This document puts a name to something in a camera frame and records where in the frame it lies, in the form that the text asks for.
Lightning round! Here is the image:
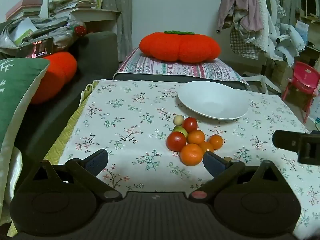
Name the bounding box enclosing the white and green booklet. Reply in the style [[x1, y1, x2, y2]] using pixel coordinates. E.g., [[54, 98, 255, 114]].
[[13, 17, 38, 47]]

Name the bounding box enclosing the dark grey ottoman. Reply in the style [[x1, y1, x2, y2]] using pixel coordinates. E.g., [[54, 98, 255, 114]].
[[113, 72, 250, 90]]

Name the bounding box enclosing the white desk shelf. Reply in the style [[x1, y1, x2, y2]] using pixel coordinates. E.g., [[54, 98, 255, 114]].
[[71, 8, 122, 34]]

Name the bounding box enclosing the floral white tablecloth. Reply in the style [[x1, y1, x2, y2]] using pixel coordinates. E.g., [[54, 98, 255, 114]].
[[59, 79, 320, 240]]

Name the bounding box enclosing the small orange mandarin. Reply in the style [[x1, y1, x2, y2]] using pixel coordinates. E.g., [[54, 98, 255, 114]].
[[199, 141, 215, 153], [209, 134, 224, 150]]

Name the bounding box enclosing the cream cushion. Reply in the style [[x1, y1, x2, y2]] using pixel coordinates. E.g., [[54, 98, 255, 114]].
[[0, 145, 23, 227]]

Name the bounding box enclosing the grey cloth pile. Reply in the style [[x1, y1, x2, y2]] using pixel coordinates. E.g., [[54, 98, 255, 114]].
[[0, 16, 83, 54]]

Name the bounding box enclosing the large red tomato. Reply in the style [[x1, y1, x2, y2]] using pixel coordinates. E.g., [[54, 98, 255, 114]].
[[166, 131, 187, 152]]

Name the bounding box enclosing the grey patterned curtain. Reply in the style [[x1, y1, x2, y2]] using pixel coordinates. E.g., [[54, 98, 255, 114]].
[[100, 0, 133, 62]]

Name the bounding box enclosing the pink plastic chair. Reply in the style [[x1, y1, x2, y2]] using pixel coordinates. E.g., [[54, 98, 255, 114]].
[[282, 61, 320, 123]]

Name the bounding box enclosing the small red tomato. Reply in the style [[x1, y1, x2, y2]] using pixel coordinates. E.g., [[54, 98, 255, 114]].
[[182, 117, 198, 133]]

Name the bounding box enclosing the pink hanging garment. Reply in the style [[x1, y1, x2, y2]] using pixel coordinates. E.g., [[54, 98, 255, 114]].
[[216, 0, 264, 33]]

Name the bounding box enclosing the pile of magazines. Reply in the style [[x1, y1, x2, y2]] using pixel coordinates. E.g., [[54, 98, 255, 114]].
[[49, 0, 103, 13]]

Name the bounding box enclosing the wooden drawer cabinet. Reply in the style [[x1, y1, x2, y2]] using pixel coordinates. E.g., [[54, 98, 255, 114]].
[[271, 57, 290, 84]]

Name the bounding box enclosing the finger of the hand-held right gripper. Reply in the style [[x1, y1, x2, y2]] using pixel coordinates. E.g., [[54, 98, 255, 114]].
[[272, 130, 320, 165]]

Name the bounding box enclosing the checkered cloth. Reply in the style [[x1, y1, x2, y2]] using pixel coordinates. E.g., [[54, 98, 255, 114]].
[[229, 26, 263, 60]]

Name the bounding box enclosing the white fleece garment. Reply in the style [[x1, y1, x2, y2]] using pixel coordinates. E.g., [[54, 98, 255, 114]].
[[255, 0, 285, 55]]

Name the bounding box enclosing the white office chair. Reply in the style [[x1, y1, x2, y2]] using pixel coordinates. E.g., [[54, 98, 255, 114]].
[[241, 0, 292, 95]]

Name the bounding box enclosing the dark grey sofa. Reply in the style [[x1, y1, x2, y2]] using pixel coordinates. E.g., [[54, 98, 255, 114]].
[[0, 31, 119, 170]]

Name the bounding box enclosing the striped patterned cushion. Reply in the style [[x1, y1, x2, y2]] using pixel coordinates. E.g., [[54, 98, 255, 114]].
[[117, 47, 249, 85]]

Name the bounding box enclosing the white shopping bag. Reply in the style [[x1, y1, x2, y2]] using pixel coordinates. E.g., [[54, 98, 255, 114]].
[[306, 92, 320, 124]]

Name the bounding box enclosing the small green fruit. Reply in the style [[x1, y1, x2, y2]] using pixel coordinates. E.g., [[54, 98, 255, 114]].
[[172, 126, 188, 138]]

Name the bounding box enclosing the light blue white jacket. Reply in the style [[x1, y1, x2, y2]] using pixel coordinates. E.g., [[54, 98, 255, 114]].
[[272, 24, 306, 67]]

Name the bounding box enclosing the large red persimmon cushion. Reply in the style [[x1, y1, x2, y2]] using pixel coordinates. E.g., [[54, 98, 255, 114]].
[[139, 31, 220, 63]]

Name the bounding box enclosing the yellow-green woven mat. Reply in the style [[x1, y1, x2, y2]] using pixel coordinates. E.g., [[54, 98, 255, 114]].
[[44, 81, 97, 160]]

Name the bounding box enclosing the stack of hardcover books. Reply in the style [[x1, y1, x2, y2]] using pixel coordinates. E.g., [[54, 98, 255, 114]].
[[5, 0, 43, 21]]

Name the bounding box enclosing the wooden wall shelf unit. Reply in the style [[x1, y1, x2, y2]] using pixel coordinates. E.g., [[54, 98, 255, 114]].
[[295, 0, 320, 55]]

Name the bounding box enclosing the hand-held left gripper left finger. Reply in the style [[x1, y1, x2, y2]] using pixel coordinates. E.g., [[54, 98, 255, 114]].
[[17, 149, 123, 202]]

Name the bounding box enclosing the red plush cushion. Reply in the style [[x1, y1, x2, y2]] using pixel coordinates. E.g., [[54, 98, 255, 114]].
[[30, 52, 78, 105]]

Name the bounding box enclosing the smartphone with lit screen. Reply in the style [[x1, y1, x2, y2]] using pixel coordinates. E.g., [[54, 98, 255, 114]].
[[16, 37, 54, 58]]

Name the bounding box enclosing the medium orange mandarin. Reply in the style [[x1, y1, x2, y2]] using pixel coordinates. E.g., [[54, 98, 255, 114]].
[[187, 129, 205, 145]]

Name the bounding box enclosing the green printed pillow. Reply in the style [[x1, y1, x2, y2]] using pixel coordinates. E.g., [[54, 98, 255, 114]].
[[0, 58, 50, 155]]

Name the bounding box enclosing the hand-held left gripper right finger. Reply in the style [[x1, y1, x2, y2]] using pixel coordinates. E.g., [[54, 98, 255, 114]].
[[189, 151, 298, 202]]

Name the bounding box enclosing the large orange mandarin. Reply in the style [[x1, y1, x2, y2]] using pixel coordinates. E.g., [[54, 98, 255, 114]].
[[180, 143, 204, 167]]

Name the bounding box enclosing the white paper plate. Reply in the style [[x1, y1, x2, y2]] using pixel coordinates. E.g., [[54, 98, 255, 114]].
[[177, 81, 250, 120]]

